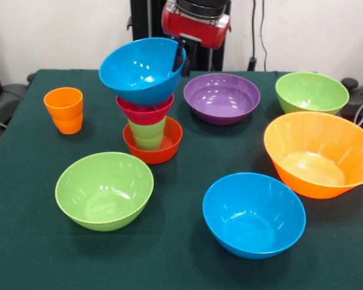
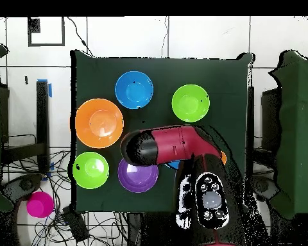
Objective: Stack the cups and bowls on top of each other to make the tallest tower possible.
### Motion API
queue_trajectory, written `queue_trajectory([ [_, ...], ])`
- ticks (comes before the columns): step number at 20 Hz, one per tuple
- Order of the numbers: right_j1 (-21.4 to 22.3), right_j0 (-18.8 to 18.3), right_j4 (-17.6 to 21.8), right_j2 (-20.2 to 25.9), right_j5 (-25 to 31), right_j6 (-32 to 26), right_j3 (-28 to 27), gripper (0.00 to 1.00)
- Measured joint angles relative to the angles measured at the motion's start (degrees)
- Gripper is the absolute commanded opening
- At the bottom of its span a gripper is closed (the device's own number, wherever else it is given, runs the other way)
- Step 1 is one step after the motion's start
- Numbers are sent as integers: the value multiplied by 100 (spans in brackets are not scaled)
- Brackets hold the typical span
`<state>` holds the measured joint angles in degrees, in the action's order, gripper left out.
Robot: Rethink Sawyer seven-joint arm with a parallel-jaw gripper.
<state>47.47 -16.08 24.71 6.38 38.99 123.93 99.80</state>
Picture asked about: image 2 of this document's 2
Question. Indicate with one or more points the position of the blue plastic bowl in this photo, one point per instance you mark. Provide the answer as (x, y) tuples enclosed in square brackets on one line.
[(134, 89), (173, 164)]

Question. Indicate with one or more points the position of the purple plastic bowl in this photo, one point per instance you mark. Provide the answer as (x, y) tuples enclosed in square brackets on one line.
[(138, 179)]

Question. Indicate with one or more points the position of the large orange plastic bowl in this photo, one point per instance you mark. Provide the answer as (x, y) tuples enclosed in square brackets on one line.
[(99, 123)]

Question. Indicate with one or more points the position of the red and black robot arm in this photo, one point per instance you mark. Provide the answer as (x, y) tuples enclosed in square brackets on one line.
[(174, 146)]

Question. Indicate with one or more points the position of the green plastic bowl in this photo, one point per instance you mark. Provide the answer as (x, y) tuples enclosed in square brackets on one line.
[(90, 170), (190, 103)]

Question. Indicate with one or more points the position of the orange plastic cup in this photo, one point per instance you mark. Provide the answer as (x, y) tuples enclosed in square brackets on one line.
[(223, 157)]

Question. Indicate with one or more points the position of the dark green tablecloth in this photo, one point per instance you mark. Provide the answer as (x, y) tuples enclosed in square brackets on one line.
[(220, 77)]

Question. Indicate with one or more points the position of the black stand with blue tape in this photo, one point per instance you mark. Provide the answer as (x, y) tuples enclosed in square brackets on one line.
[(42, 115)]

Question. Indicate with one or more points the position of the black box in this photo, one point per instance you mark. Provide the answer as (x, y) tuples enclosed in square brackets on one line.
[(270, 115), (4, 112)]

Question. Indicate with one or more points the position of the black power strip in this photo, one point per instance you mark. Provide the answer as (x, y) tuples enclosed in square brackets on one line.
[(75, 225)]

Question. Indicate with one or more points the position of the pink plastic cup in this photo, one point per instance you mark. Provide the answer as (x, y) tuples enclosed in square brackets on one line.
[(39, 204)]

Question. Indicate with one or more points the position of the dark square floor frame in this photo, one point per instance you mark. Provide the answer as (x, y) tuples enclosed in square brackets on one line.
[(33, 25)]

